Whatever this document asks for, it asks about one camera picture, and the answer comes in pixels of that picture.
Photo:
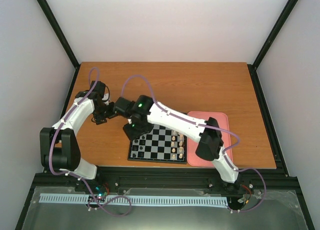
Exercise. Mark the black and white chessboard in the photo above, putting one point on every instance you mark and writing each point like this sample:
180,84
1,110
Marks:
160,143

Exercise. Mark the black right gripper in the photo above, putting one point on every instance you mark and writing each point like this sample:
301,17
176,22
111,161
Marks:
132,134

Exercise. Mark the light blue cable duct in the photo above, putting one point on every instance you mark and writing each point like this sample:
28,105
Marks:
137,201

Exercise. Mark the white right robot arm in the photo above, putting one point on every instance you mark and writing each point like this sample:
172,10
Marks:
146,112

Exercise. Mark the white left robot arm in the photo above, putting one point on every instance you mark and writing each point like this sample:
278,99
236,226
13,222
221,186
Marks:
59,149

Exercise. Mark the pink plastic tray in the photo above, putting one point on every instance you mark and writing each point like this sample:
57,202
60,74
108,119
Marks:
222,120

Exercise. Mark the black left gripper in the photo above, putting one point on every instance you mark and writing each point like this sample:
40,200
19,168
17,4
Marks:
98,118

